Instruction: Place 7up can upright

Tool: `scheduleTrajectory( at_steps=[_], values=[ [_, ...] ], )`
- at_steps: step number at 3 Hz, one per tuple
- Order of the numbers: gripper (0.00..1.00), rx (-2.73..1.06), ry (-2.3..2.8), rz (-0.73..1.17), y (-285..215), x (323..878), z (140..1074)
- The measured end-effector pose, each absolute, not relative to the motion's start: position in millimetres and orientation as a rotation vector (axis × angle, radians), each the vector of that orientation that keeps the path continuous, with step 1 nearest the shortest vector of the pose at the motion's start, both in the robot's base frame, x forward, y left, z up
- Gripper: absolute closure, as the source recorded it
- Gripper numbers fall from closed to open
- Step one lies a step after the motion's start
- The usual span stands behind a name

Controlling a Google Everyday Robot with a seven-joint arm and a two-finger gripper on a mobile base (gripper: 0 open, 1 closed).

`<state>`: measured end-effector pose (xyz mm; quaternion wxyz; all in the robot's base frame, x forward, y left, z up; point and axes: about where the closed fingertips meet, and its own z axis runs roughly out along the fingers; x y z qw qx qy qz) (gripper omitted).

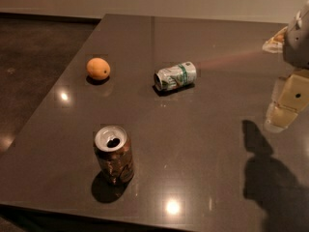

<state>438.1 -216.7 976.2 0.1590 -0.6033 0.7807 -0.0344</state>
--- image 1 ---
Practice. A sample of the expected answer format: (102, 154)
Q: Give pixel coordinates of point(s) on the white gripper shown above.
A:
(296, 45)

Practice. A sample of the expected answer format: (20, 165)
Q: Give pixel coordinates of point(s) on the silver green 7up can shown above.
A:
(175, 77)

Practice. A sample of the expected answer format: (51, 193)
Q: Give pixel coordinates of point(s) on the brown soda can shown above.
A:
(114, 154)

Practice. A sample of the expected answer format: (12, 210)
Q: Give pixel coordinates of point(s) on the orange fruit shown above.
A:
(98, 69)

